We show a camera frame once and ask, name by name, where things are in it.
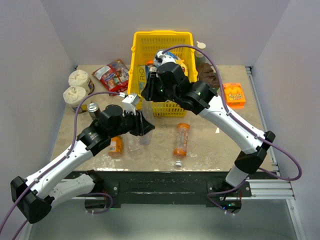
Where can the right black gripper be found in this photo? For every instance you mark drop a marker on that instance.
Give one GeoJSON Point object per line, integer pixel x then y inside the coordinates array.
{"type": "Point", "coordinates": [150, 92]}

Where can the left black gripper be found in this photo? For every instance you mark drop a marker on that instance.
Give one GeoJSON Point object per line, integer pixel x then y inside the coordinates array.
{"type": "Point", "coordinates": [142, 125]}

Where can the crushed clear plastic bottle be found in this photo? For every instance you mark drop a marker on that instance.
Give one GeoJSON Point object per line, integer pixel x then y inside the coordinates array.
{"type": "Point", "coordinates": [147, 111]}

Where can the orange label tea bottle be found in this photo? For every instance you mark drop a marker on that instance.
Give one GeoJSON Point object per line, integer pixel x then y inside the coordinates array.
{"type": "Point", "coordinates": [180, 149]}

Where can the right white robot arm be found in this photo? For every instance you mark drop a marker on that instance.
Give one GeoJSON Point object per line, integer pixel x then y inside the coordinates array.
{"type": "Point", "coordinates": [201, 99]}

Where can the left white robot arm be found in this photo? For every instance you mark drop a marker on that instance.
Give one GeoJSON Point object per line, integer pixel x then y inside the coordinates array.
{"type": "Point", "coordinates": [32, 194]}

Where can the clear empty water bottle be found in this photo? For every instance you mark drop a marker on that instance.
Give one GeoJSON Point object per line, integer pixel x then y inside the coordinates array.
{"type": "Point", "coordinates": [133, 144]}

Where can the small orange juice bottle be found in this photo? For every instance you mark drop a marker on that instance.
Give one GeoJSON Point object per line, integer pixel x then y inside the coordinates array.
{"type": "Point", "coordinates": [116, 147]}

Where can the blue RIO box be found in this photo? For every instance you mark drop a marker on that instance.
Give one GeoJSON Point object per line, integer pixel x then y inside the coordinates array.
{"type": "Point", "coordinates": [142, 76]}

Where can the yellow Lays chips bag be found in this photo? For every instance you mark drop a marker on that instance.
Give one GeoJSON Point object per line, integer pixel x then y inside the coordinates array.
{"type": "Point", "coordinates": [182, 64]}

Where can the yellow plastic basket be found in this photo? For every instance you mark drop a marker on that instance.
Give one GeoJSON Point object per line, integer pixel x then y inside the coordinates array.
{"type": "Point", "coordinates": [144, 48]}

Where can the red snack bag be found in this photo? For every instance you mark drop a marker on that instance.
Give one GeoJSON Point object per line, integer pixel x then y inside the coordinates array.
{"type": "Point", "coordinates": [113, 76]}

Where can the black drink can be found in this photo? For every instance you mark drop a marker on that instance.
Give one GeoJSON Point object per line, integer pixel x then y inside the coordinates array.
{"type": "Point", "coordinates": [94, 110]}

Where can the front toilet paper roll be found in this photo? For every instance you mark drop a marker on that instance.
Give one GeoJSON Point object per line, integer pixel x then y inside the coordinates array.
{"type": "Point", "coordinates": [73, 96]}

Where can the toilet paper roll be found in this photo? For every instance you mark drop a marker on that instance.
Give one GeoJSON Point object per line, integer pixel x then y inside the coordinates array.
{"type": "Point", "coordinates": [73, 96]}
{"type": "Point", "coordinates": [82, 79]}

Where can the orange snack box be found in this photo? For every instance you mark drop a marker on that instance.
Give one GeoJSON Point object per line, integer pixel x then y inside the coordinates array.
{"type": "Point", "coordinates": [234, 95]}

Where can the rear toilet paper roll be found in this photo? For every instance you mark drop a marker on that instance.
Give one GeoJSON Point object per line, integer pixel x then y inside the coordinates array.
{"type": "Point", "coordinates": [82, 79]}

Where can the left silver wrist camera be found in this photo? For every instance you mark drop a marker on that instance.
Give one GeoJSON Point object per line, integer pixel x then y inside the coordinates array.
{"type": "Point", "coordinates": [129, 103]}

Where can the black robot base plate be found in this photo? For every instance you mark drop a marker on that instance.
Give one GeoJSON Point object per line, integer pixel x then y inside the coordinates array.
{"type": "Point", "coordinates": [117, 188]}

